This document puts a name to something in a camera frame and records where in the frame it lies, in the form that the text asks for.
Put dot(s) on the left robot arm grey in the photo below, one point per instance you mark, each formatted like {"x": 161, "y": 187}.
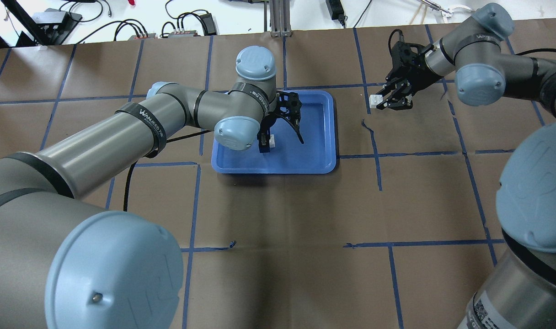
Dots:
{"x": 72, "y": 256}

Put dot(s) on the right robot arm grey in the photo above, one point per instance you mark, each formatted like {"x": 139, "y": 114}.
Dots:
{"x": 521, "y": 292}

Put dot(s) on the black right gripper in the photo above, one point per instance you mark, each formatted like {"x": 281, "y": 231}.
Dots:
{"x": 420, "y": 74}

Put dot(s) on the blue plastic tray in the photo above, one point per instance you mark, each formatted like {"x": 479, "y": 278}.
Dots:
{"x": 289, "y": 156}

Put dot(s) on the aluminium frame post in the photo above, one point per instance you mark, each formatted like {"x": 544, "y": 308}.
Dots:
{"x": 279, "y": 17}

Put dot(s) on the black power adapter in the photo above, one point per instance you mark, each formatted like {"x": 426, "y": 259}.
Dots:
{"x": 335, "y": 10}

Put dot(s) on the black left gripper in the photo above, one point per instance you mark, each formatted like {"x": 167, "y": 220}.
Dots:
{"x": 269, "y": 121}

